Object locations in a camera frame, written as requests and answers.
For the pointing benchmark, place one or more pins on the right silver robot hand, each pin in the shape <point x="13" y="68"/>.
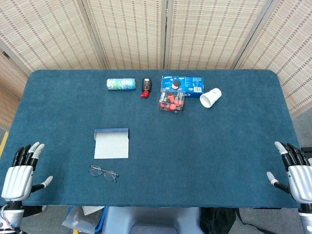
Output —
<point x="301" y="180"/>

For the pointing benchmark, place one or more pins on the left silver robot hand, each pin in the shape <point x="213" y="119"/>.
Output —
<point x="18" y="180"/>

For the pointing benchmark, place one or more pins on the wire-frame eyeglasses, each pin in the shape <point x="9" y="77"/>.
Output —
<point x="95" y="170"/>

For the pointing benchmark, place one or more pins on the blue glasses case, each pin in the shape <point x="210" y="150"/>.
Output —
<point x="112" y="146"/>

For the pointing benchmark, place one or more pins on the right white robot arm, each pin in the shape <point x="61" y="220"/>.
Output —
<point x="306" y="219"/>

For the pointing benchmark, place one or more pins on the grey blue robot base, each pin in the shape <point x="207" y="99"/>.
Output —
<point x="151" y="219"/>

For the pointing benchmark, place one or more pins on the black trouser leg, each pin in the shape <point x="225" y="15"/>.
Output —
<point x="33" y="210"/>

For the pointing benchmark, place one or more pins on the white sneaker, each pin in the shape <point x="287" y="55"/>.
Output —
<point x="44" y="208"/>

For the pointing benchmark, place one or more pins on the clear plastic bag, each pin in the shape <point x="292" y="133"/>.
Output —
<point x="80" y="221"/>

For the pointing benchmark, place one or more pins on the white notebook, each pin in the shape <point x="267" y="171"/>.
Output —
<point x="91" y="209"/>

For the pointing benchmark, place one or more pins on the blue plastic bin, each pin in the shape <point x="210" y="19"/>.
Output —
<point x="101" y="219"/>

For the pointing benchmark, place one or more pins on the black bag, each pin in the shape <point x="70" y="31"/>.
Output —
<point x="217" y="219"/>

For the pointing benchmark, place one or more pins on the woven bamboo screen panel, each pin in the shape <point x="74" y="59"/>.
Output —
<point x="214" y="31"/>
<point x="9" y="73"/>
<point x="287" y="48"/>
<point x="48" y="31"/>
<point x="131" y="31"/>

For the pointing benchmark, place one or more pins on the blue felt table cover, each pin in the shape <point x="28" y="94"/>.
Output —
<point x="195" y="146"/>

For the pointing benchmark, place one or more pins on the white paper cup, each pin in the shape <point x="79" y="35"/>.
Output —
<point x="209" y="97"/>

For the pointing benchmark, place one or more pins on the light blue drink can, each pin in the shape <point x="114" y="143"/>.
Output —
<point x="120" y="84"/>

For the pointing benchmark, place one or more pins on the blue cookie box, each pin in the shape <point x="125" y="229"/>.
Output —
<point x="187" y="83"/>

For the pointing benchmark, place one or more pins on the clear box of red caps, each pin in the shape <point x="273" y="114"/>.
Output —
<point x="170" y="102"/>

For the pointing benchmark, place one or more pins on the black bottle with red cap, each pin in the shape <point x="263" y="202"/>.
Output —
<point x="146" y="85"/>

